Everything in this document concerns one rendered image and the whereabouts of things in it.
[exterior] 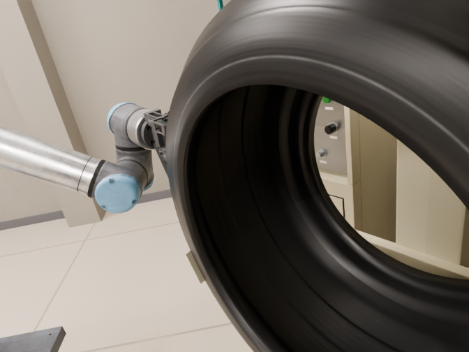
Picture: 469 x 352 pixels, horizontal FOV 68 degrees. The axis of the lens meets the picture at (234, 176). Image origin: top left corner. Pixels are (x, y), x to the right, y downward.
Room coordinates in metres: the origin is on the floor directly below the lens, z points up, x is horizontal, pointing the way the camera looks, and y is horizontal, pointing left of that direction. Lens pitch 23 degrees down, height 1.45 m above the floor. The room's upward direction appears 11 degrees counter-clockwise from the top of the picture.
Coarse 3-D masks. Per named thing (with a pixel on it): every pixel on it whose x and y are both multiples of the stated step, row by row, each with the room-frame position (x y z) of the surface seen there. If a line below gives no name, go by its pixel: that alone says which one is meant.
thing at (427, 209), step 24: (408, 168) 0.60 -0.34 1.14; (408, 192) 0.60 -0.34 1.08; (432, 192) 0.57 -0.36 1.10; (408, 216) 0.60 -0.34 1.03; (432, 216) 0.56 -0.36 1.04; (456, 216) 0.53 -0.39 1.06; (408, 240) 0.60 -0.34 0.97; (432, 240) 0.56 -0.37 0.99; (456, 240) 0.53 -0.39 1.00; (456, 264) 0.52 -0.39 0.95
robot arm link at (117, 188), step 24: (0, 144) 0.71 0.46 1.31; (24, 144) 0.72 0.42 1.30; (48, 144) 0.74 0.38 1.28; (24, 168) 0.71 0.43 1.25; (48, 168) 0.70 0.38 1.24; (72, 168) 0.71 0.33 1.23; (96, 168) 0.72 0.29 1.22; (120, 168) 0.74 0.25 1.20; (144, 168) 0.81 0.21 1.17; (96, 192) 0.69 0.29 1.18; (120, 192) 0.69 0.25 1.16
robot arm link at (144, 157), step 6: (120, 150) 0.84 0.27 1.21; (126, 150) 0.83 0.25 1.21; (132, 150) 0.83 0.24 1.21; (138, 150) 0.84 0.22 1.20; (144, 150) 0.85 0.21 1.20; (150, 150) 0.87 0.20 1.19; (120, 156) 0.84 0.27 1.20; (126, 156) 0.83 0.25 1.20; (132, 156) 0.83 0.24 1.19; (138, 156) 0.84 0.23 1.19; (144, 156) 0.85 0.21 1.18; (150, 156) 0.87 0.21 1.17; (138, 162) 0.81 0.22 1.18; (144, 162) 0.83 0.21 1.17; (150, 162) 0.86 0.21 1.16; (150, 168) 0.85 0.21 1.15; (150, 174) 0.85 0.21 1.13; (150, 180) 0.86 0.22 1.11; (144, 186) 0.81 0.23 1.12; (150, 186) 0.86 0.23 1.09
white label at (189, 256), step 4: (188, 252) 0.52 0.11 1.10; (188, 256) 0.52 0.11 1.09; (192, 256) 0.52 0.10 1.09; (188, 260) 0.51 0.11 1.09; (192, 260) 0.52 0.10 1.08; (192, 264) 0.51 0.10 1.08; (196, 264) 0.52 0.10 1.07; (192, 268) 0.51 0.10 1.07; (196, 268) 0.51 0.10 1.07; (196, 272) 0.50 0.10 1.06; (200, 272) 0.51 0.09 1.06; (196, 276) 0.50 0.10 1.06; (200, 276) 0.51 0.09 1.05; (200, 280) 0.50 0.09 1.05; (204, 280) 0.51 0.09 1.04
